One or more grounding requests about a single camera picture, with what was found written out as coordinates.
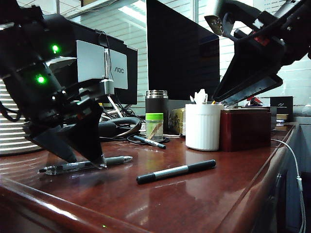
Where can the grey over-ear headphones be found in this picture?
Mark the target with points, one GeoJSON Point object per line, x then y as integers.
{"type": "Point", "coordinates": [107, 128]}

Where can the grey model airplane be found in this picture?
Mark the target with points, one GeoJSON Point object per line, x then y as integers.
{"type": "Point", "coordinates": [63, 61]}

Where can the white capped pen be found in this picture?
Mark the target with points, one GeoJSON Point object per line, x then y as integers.
{"type": "Point", "coordinates": [197, 99]}
{"type": "Point", "coordinates": [203, 95]}

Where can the silver AOC monitor stand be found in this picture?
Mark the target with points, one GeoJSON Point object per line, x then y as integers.
{"type": "Point", "coordinates": [107, 86]}

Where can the white ribbed thermos jug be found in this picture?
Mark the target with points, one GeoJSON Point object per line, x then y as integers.
{"type": "Point", "coordinates": [9, 138]}

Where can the large black monitor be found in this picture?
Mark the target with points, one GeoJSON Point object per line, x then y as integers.
{"type": "Point", "coordinates": [179, 60]}

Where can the white pointed pen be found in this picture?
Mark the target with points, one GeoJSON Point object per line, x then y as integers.
{"type": "Point", "coordinates": [192, 100]}

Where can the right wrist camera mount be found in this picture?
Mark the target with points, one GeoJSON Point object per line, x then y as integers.
{"type": "Point", "coordinates": [216, 24]}

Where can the black steel thermos cup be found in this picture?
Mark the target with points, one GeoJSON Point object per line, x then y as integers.
{"type": "Point", "coordinates": [156, 104]}

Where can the red wooden box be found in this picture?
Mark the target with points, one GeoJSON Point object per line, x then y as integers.
{"type": "Point", "coordinates": [245, 131]}

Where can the silver pen black caps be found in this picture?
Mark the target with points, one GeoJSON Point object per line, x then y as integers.
{"type": "Point", "coordinates": [170, 172]}

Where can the toothpick jar green lid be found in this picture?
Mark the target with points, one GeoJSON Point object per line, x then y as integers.
{"type": "Point", "coordinates": [154, 116]}

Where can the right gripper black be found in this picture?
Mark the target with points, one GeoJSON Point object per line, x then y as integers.
{"type": "Point", "coordinates": [272, 29]}

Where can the clear gel pen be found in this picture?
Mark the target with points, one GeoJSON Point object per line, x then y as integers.
{"type": "Point", "coordinates": [60, 167]}

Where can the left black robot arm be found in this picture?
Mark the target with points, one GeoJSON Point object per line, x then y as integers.
{"type": "Point", "coordinates": [24, 60]}

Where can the black marker pen with clip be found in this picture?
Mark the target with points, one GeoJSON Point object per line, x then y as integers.
{"type": "Point", "coordinates": [150, 142]}

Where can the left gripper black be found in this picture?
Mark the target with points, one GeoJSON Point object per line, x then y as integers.
{"type": "Point", "coordinates": [65, 106]}

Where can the black AOC monitor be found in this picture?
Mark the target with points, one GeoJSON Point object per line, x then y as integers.
{"type": "Point", "coordinates": [94, 60]}

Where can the black box white logo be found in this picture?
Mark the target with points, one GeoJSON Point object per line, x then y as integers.
{"type": "Point", "coordinates": [281, 104]}

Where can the white ribbed pen holder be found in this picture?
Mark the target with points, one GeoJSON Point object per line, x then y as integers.
{"type": "Point", "coordinates": [204, 128]}

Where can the red white figurine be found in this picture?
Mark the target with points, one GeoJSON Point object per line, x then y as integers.
{"type": "Point", "coordinates": [255, 102]}

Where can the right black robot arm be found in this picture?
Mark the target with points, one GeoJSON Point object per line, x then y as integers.
{"type": "Point", "coordinates": [300, 29]}

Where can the yellow tissue pack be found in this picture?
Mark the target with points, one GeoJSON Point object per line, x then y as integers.
{"type": "Point", "coordinates": [177, 121]}

